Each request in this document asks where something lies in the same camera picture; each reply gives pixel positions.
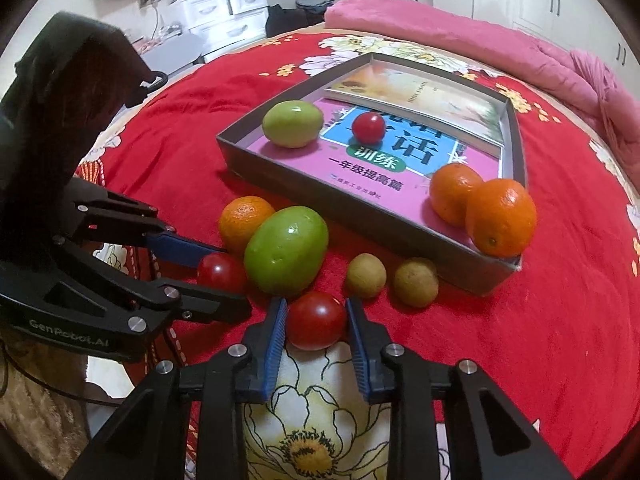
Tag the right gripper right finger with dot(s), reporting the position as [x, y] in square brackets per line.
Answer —
[488, 437]

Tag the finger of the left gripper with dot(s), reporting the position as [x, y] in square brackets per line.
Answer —
[134, 224]
[117, 298]

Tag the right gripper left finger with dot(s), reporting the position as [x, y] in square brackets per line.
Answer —
[145, 438]

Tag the red cherry tomato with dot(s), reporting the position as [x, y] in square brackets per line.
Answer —
[369, 128]
[221, 271]
[315, 321]

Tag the small orange mandarin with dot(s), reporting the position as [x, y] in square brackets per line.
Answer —
[240, 219]

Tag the green mango fruit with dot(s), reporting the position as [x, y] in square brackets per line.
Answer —
[286, 252]

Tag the large orange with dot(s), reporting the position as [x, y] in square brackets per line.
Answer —
[501, 218]

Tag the orange tangerine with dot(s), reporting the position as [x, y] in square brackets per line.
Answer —
[450, 188]

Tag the green apple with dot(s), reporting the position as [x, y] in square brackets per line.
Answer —
[292, 124]

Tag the brown kiwi fruit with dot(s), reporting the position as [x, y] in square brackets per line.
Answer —
[416, 282]
[365, 276]

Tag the white low bench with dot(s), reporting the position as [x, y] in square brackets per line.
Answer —
[172, 56]

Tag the white drawer cabinet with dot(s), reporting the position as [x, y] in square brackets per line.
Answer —
[223, 25]

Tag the red floral blanket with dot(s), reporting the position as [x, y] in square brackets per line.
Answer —
[561, 337]

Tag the pink exercise book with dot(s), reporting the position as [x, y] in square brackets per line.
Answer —
[394, 175]

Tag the grey cardboard box tray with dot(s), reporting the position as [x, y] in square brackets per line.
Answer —
[458, 264]

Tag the black bag on floor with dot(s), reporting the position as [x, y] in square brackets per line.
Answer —
[305, 13]

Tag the yellow picture book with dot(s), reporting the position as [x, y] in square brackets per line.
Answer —
[466, 113]

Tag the pink quilt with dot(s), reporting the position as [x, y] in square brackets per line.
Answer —
[577, 78]

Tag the white wardrobe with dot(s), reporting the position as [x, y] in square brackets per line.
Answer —
[569, 24]

